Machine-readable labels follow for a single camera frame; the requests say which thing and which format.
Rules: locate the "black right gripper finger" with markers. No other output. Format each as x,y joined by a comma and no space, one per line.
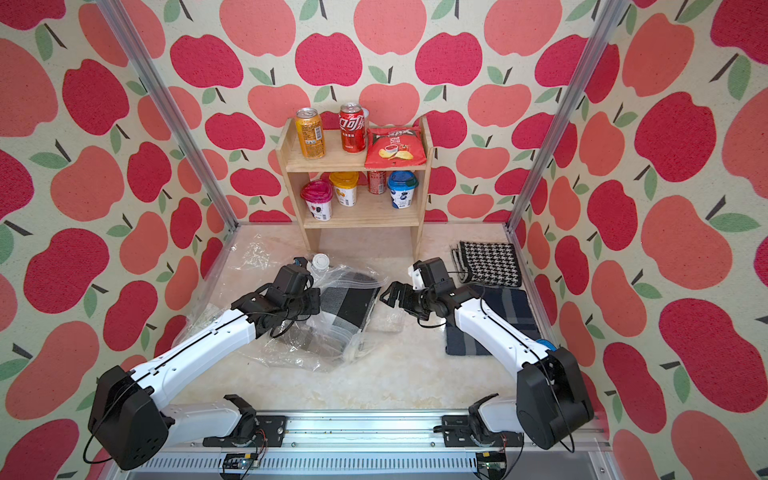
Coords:
415,308
397,293

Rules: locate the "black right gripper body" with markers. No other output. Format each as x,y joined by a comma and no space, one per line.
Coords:
424,297

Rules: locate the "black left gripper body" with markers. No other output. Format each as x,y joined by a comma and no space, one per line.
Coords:
308,303

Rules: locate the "clear plastic vacuum bag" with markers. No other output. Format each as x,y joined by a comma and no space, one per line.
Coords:
254,258

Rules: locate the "black grey striped scarf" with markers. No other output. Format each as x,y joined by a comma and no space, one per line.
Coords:
347,298

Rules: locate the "black white houndstooth scarf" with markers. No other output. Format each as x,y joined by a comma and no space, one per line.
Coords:
490,264

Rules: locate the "navy blue plaid scarf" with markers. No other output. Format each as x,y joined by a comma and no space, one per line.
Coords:
510,304

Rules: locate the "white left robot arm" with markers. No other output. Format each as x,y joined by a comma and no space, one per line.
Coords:
133,415

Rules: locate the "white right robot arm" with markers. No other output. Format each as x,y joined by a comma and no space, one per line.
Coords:
551,400

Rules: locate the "red chips bag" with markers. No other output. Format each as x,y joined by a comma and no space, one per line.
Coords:
394,147

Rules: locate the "blue lid cup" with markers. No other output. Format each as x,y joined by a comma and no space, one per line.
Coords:
402,186

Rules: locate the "small red can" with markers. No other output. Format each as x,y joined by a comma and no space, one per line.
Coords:
377,182

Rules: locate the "blue round object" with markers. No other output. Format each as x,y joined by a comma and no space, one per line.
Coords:
546,343

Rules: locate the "wooden two-tier shelf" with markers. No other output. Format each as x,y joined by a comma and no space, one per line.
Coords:
359,198

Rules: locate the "pink lid cup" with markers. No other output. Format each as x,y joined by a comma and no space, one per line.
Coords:
318,197

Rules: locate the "yellow lid cup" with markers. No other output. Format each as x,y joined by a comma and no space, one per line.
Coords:
345,187

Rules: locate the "orange drink can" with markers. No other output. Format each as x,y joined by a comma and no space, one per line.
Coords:
310,133

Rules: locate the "red cola can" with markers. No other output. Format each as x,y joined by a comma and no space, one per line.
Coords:
352,128

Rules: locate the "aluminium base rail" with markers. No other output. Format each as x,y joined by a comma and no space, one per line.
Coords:
387,444

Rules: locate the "aluminium frame post left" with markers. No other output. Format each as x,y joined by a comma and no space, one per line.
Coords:
130,40

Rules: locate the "aluminium frame post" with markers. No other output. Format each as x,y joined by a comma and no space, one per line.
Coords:
597,42
130,40

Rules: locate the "aluminium frame post right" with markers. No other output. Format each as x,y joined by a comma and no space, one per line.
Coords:
597,42

